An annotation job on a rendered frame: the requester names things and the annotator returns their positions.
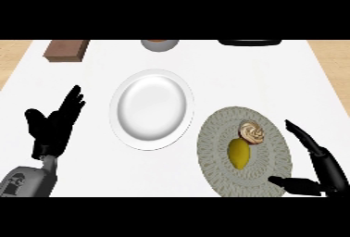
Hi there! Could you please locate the white round plate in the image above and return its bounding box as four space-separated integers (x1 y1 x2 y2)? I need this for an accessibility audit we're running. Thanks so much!
108 68 195 152

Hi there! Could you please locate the yellow lemon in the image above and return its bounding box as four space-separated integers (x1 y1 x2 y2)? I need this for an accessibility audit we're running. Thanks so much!
227 137 253 170

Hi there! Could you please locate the brown wooden block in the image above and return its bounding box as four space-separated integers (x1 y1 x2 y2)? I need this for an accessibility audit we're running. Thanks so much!
43 39 92 64

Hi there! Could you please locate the black flat pan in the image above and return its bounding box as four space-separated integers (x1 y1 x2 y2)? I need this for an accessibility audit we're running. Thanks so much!
216 39 284 47

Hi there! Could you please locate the cream frosted cupcake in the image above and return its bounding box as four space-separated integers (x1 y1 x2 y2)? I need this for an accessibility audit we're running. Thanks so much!
238 119 267 146

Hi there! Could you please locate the grey woven round placemat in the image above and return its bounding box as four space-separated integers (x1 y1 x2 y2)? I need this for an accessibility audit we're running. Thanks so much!
195 106 294 198

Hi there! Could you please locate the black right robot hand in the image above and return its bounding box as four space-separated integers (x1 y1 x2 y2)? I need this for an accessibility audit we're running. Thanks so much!
267 118 350 198

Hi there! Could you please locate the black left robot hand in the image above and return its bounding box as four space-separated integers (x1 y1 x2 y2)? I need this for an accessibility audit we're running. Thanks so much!
24 84 87 160

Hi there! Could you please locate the grey round bowl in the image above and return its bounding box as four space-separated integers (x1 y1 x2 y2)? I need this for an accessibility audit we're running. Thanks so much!
139 39 180 53

